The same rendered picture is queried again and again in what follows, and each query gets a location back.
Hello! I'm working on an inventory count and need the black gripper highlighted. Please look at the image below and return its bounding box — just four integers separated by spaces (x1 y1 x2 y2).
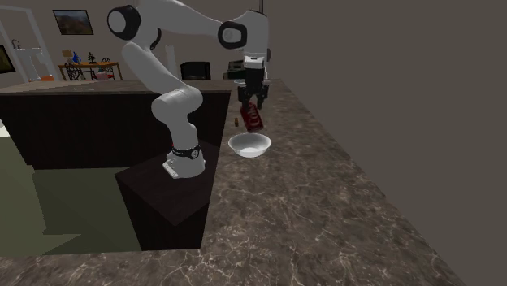
236 67 271 111

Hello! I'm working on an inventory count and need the red can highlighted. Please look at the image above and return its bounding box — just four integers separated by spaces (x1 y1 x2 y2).
240 102 265 134

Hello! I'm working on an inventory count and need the white bowl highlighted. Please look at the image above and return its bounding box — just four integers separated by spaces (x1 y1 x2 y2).
227 132 273 159

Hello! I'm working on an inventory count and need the black box appliance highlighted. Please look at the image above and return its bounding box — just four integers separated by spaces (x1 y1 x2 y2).
180 61 212 80

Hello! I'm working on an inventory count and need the dark robot stand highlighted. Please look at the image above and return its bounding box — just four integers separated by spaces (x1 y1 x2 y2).
115 139 221 251

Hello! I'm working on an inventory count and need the white sink stand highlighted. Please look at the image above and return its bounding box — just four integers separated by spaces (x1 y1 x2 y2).
11 38 50 82

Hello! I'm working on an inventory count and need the framed landscape wall picture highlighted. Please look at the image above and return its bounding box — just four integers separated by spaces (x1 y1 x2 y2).
52 9 95 37

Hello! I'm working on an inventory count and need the dark framed wall picture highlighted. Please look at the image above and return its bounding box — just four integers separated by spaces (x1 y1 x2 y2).
0 45 17 75

